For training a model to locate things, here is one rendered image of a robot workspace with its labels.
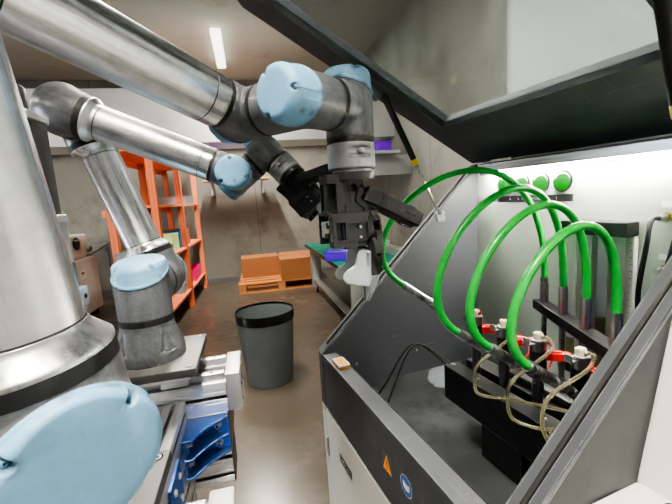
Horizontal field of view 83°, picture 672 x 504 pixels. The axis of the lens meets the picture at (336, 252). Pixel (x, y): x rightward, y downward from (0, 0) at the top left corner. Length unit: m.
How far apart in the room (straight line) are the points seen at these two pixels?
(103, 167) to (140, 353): 0.45
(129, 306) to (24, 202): 0.63
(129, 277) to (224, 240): 6.10
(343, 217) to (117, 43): 0.34
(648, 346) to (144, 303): 0.88
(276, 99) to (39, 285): 0.33
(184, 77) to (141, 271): 0.48
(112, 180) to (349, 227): 0.67
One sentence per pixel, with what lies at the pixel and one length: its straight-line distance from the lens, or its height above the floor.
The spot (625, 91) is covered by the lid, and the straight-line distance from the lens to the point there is 0.88.
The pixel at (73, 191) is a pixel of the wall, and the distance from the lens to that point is 7.45.
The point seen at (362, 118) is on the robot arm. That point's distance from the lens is 0.59.
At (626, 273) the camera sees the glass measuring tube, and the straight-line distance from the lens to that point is 0.98.
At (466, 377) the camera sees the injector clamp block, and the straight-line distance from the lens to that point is 0.89.
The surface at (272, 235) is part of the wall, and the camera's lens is 6.98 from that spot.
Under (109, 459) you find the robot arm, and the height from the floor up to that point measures 1.20.
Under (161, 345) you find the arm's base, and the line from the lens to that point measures 0.94.
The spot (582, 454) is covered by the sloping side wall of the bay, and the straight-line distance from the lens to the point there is 0.60.
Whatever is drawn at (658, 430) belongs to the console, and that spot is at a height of 1.05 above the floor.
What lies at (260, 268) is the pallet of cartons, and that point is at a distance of 6.36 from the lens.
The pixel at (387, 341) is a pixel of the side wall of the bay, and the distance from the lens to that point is 1.16.
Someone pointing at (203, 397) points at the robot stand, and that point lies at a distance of 0.97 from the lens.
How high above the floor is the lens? 1.38
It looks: 8 degrees down
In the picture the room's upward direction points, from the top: 4 degrees counter-clockwise
